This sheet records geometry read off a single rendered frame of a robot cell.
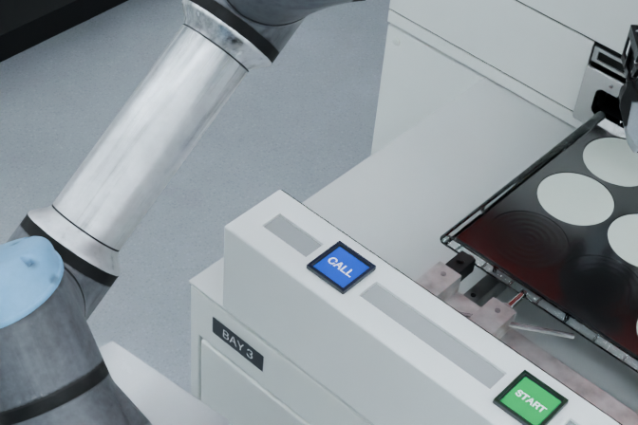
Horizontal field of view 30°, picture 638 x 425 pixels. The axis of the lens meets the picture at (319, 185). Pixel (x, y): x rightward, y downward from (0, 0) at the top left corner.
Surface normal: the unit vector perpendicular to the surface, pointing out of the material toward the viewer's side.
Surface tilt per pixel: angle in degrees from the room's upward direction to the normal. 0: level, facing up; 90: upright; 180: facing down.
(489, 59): 90
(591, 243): 0
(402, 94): 90
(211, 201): 0
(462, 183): 0
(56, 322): 49
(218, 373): 90
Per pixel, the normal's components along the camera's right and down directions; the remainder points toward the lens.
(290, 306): -0.68, 0.46
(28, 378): 0.08, 0.08
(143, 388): 0.07, -0.74
